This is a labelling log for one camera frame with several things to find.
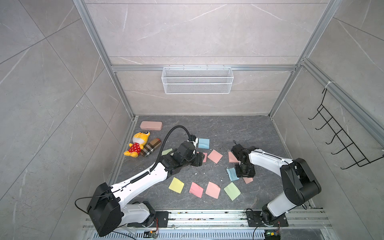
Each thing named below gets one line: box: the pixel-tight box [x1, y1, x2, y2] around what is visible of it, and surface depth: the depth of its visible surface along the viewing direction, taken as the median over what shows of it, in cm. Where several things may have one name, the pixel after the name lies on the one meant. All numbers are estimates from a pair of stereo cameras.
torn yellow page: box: [168, 177, 185, 194], surface depth 87 cm
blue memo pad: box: [198, 138, 210, 149], surface depth 103 cm
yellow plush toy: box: [123, 131, 151, 158], surface depth 98 cm
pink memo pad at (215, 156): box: [207, 149, 223, 164], surface depth 98 cm
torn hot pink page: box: [189, 182, 204, 199], surface depth 85 cm
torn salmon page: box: [205, 181, 221, 199], surface depth 84 cm
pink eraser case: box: [140, 121, 163, 131], surface depth 114 cm
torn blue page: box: [226, 167, 240, 182], surface depth 90 cm
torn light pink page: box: [242, 177, 254, 184], surface depth 87 cm
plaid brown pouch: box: [141, 138, 162, 157], surface depth 100 cm
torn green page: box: [223, 182, 241, 201], surface depth 84 cm
